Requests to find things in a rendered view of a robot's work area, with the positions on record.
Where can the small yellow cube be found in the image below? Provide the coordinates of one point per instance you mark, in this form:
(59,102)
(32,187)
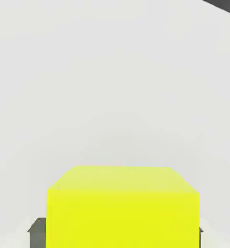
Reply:
(123,213)

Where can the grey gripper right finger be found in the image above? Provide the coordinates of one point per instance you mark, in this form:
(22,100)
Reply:
(202,239)

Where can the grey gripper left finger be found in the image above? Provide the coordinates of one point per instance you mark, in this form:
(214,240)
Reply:
(38,234)

